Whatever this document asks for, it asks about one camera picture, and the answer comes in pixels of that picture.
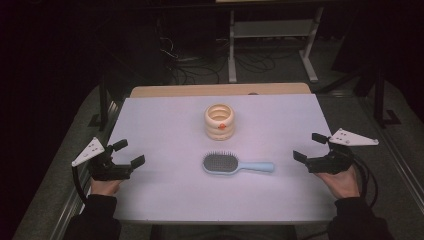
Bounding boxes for white table cover sheet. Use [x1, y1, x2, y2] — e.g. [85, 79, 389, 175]
[107, 93, 338, 224]

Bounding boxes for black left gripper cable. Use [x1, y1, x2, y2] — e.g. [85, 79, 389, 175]
[71, 165, 88, 205]

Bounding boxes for wooden table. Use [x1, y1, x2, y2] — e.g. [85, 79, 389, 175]
[129, 82, 313, 99]

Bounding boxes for light blue hairbrush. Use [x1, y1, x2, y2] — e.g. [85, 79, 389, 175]
[202, 151, 275, 176]

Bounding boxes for black floor cables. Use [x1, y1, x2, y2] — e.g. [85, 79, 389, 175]
[156, 36, 294, 85]

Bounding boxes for person's left hand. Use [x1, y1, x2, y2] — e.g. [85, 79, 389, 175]
[90, 178, 123, 197]

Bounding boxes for cream ribbed cup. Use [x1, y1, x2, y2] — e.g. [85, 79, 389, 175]
[203, 103, 235, 141]

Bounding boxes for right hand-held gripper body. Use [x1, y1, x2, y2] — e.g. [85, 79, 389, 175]
[306, 128, 380, 175]

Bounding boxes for person's right hand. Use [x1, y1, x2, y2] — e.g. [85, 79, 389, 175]
[314, 165, 362, 200]

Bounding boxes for black metal stand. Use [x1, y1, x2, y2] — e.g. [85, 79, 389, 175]
[88, 76, 112, 132]
[373, 68, 403, 129]

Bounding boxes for white metal desk frame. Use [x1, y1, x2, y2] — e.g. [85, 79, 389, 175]
[228, 6, 325, 84]

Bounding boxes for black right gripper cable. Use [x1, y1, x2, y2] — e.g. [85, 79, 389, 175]
[349, 154, 379, 209]

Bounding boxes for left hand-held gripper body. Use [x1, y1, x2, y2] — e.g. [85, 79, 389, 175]
[71, 137, 134, 183]

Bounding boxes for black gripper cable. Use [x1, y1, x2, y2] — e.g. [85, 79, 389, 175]
[71, 165, 88, 205]
[349, 154, 379, 209]

